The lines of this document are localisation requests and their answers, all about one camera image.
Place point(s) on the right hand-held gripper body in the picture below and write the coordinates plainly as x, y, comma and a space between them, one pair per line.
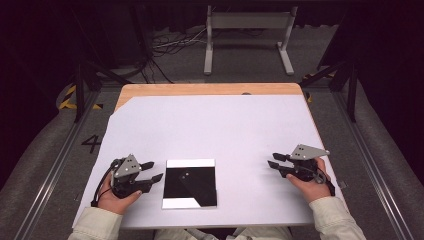
305, 163

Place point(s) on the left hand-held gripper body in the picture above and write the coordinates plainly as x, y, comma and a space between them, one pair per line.
128, 168

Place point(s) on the person's right hand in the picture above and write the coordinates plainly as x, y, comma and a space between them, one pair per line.
313, 190

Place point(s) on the person's left hand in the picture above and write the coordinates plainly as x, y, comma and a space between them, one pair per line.
115, 201

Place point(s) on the white table sheet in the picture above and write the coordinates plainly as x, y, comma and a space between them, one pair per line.
213, 130

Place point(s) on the black metal stand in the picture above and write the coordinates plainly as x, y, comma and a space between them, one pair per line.
350, 86
81, 86

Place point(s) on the yellow black floor tape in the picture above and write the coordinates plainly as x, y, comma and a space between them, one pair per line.
68, 100

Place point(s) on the wooden table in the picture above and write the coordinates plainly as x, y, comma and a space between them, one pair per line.
206, 89

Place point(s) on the white metal stand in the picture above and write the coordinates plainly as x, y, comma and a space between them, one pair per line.
250, 21

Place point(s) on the metal floor rail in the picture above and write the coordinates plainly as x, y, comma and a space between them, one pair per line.
373, 166
56, 166

